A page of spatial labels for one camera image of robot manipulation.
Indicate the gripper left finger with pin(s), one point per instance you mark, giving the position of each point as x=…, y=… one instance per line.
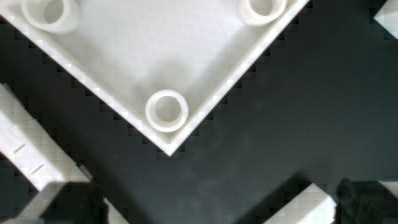
x=66, y=204

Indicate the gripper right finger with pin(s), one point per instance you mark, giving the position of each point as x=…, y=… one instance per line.
x=366, y=203

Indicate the white square tabletop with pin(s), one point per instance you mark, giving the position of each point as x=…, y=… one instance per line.
x=144, y=45

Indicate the white table leg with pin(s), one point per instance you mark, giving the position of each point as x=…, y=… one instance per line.
x=385, y=18
x=307, y=210

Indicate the white U-shaped fence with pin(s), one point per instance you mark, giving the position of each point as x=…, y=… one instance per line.
x=35, y=155

